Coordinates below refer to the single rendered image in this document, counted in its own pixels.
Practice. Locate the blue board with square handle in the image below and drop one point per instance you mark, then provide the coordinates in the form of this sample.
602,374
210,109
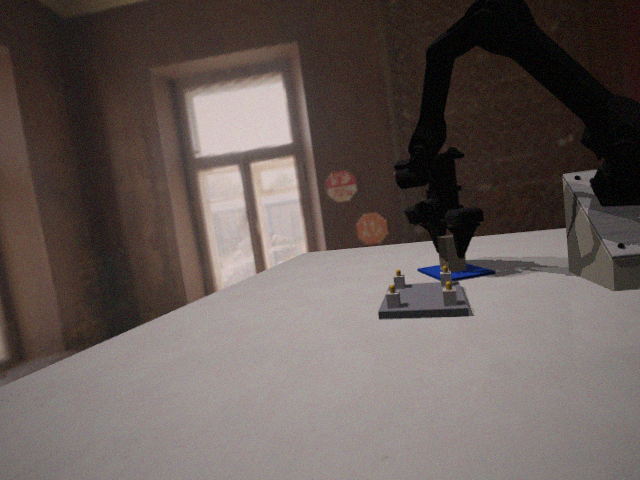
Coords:
448,257

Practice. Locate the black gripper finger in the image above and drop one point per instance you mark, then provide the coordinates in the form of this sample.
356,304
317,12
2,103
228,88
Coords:
462,236
435,230

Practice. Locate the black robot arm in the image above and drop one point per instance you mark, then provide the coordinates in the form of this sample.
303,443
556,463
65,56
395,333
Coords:
508,28

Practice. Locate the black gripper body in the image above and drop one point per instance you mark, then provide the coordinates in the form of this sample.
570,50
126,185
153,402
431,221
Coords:
452,212

